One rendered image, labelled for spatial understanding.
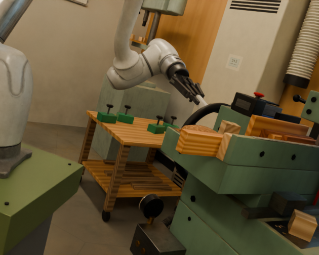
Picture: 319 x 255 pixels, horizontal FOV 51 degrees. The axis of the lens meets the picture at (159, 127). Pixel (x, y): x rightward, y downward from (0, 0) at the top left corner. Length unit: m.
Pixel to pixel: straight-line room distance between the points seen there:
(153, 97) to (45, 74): 1.16
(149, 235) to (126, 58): 0.67
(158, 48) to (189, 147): 0.79
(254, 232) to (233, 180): 0.13
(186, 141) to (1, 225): 0.38
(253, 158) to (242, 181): 0.05
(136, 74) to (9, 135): 0.60
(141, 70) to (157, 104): 1.76
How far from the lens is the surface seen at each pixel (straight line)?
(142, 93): 2.93
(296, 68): 2.26
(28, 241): 0.99
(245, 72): 2.34
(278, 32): 2.29
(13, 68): 0.82
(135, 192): 2.14
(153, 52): 1.32
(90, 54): 3.67
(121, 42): 1.23
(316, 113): 0.86
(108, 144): 2.97
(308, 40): 2.28
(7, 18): 1.03
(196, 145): 0.60
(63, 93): 3.65
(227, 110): 0.96
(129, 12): 1.19
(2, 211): 0.72
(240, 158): 0.63
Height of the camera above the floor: 1.06
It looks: 13 degrees down
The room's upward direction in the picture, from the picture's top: 17 degrees clockwise
